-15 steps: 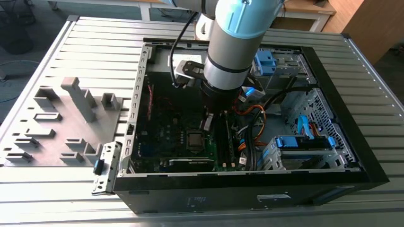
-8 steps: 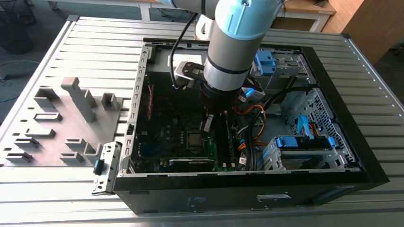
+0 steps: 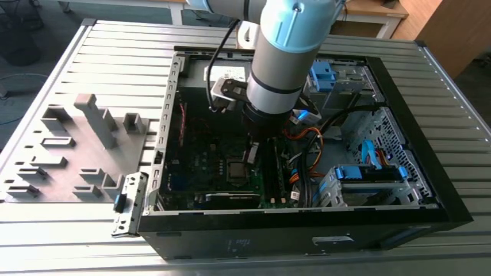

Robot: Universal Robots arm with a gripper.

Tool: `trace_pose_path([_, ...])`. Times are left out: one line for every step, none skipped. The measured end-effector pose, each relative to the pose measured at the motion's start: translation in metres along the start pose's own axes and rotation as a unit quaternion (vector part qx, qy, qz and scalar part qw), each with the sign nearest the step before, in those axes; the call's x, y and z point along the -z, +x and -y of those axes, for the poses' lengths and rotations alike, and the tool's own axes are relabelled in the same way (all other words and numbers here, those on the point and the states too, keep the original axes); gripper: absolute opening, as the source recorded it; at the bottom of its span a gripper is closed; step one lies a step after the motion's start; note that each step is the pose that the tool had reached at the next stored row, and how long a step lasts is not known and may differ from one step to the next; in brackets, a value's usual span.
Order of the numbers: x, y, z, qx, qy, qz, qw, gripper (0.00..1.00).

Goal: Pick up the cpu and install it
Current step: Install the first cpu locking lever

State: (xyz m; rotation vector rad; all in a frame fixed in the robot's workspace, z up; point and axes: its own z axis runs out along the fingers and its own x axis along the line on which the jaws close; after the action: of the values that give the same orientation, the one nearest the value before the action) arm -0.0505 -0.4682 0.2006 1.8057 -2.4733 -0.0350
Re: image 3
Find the green RAM stick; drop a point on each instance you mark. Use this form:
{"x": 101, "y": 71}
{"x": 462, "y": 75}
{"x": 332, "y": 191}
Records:
{"x": 280, "y": 172}

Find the green motherboard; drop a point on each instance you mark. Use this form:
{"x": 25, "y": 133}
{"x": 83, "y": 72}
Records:
{"x": 203, "y": 169}

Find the low silver disk bay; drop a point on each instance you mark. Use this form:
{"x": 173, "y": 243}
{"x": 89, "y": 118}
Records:
{"x": 383, "y": 191}

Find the silver CPU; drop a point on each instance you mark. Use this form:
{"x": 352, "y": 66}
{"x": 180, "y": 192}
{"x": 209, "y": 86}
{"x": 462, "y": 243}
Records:
{"x": 236, "y": 172}

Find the wooden cabinet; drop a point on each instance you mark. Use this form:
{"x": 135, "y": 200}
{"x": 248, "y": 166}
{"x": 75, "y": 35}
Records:
{"x": 452, "y": 31}

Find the black PC case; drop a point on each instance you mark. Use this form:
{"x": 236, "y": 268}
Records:
{"x": 268, "y": 238}

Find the black RAM slot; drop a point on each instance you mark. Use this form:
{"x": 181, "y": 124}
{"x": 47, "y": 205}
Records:
{"x": 276, "y": 172}
{"x": 267, "y": 172}
{"x": 271, "y": 172}

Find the blue empty disk carrier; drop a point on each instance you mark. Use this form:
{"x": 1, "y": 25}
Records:
{"x": 326, "y": 77}

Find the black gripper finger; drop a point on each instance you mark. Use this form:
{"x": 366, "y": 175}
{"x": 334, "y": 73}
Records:
{"x": 251, "y": 153}

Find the tall silver drive cage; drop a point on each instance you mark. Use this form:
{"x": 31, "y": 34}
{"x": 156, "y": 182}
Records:
{"x": 342, "y": 97}

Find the black graphics card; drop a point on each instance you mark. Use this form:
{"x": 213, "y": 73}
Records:
{"x": 232, "y": 199}

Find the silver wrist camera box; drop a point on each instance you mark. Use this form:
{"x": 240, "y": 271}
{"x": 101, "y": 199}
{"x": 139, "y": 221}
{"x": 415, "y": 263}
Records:
{"x": 312, "y": 116}
{"x": 216, "y": 92}

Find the black office chair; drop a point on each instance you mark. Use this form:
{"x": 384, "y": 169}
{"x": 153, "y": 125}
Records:
{"x": 23, "y": 49}

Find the blue latch clip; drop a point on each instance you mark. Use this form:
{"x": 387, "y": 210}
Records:
{"x": 119, "y": 203}

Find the metal card retention bracket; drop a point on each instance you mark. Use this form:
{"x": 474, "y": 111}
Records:
{"x": 133, "y": 201}

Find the wooden desk white frame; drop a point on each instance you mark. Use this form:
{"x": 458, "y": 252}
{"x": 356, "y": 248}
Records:
{"x": 368, "y": 11}

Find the black CPU socket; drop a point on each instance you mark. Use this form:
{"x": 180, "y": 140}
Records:
{"x": 227, "y": 172}

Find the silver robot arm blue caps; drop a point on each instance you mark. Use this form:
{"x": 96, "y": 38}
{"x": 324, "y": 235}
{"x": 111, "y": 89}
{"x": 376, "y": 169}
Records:
{"x": 276, "y": 77}

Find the grey parts rack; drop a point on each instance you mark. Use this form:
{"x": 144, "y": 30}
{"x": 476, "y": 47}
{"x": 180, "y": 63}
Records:
{"x": 92, "y": 161}

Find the hard disk in blue carrier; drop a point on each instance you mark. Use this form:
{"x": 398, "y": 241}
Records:
{"x": 348, "y": 172}

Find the grey power supply unit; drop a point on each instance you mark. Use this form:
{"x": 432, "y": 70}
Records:
{"x": 195, "y": 97}

